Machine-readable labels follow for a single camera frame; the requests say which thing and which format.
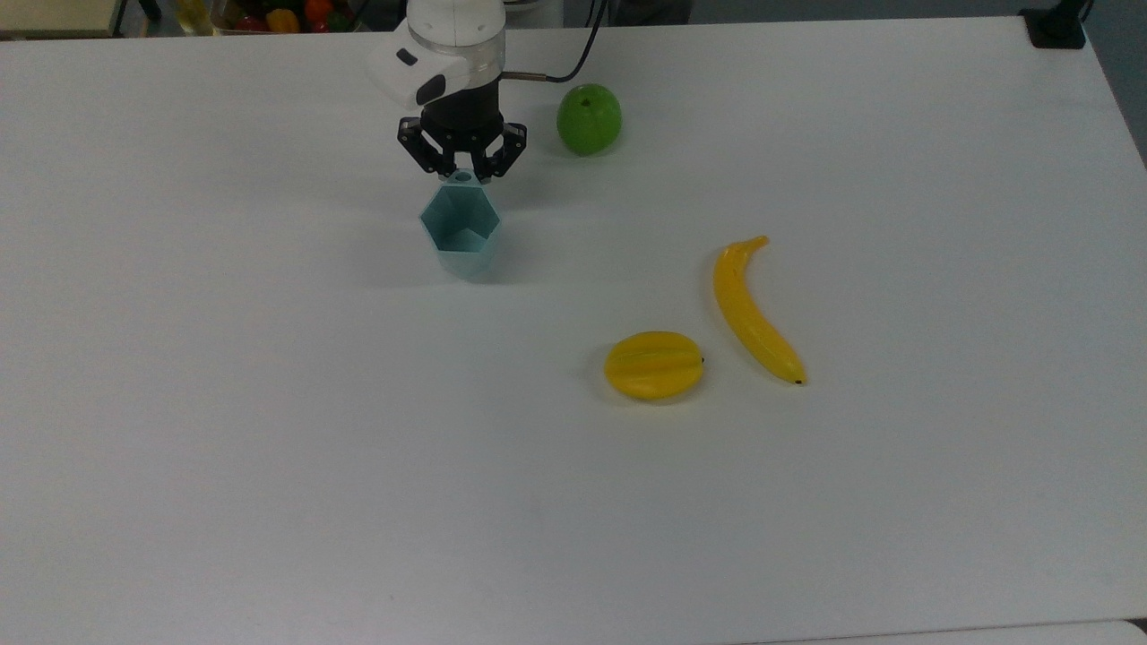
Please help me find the yellow toy starfruit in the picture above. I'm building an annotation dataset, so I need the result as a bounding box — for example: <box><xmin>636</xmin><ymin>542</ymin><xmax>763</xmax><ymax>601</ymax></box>
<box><xmin>604</xmin><ymin>331</ymin><xmax>705</xmax><ymax>401</ymax></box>

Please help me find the black clamp base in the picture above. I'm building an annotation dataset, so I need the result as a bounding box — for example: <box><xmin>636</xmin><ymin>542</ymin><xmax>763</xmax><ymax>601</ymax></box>
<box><xmin>1020</xmin><ymin>0</ymin><xmax>1090</xmax><ymax>49</ymax></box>

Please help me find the light blue hexagonal mug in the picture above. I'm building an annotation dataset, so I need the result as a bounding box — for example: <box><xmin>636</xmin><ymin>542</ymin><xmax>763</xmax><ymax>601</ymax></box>
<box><xmin>419</xmin><ymin>170</ymin><xmax>501</xmax><ymax>280</ymax></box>

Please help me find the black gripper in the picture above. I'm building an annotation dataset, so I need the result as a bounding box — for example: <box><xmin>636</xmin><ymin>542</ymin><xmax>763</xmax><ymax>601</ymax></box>
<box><xmin>399</xmin><ymin>85</ymin><xmax>528</xmax><ymax>180</ymax></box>

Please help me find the yellow toy banana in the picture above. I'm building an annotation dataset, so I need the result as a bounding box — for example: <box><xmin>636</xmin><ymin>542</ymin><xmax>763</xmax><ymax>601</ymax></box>
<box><xmin>713</xmin><ymin>236</ymin><xmax>807</xmax><ymax>386</ymax></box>

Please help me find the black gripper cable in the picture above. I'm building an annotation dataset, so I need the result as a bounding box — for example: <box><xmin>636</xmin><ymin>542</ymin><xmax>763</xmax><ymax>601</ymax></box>
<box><xmin>502</xmin><ymin>0</ymin><xmax>610</xmax><ymax>84</ymax></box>

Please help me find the clear plastic fruit container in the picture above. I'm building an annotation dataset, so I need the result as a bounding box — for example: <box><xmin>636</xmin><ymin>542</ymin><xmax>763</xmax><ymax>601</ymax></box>
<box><xmin>211</xmin><ymin>0</ymin><xmax>359</xmax><ymax>35</ymax></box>

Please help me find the beige box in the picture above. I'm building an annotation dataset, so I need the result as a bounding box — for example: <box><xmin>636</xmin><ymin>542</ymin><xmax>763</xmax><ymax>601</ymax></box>
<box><xmin>0</xmin><ymin>0</ymin><xmax>126</xmax><ymax>39</ymax></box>

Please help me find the green toy apple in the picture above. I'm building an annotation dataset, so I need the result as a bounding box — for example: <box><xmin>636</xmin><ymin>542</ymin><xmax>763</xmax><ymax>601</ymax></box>
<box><xmin>556</xmin><ymin>83</ymin><xmax>623</xmax><ymax>156</ymax></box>

